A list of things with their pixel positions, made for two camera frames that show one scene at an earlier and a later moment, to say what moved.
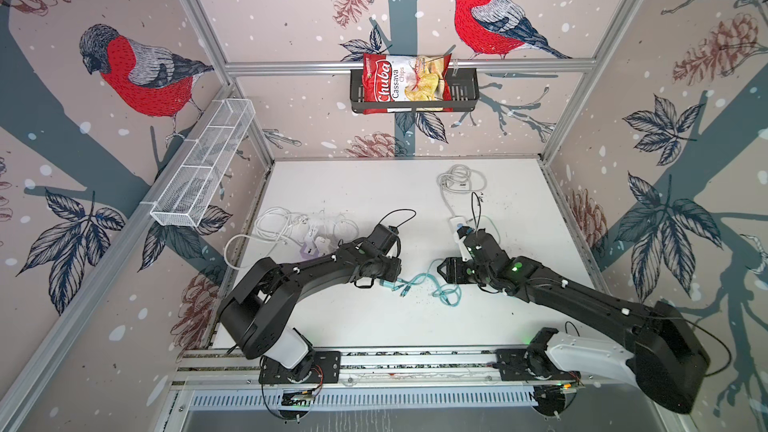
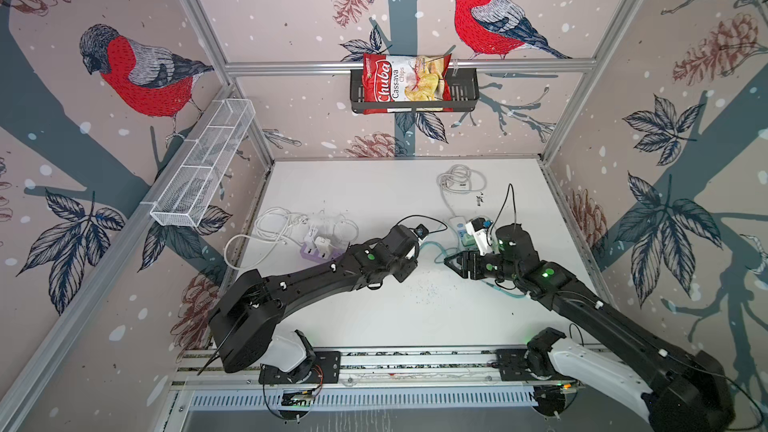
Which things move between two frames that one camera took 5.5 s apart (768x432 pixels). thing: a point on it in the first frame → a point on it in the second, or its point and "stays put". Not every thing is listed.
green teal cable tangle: [449, 293] → [444, 250]
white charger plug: [322, 244] stays put
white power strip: [454, 221] stays put
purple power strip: [311, 254] stays put
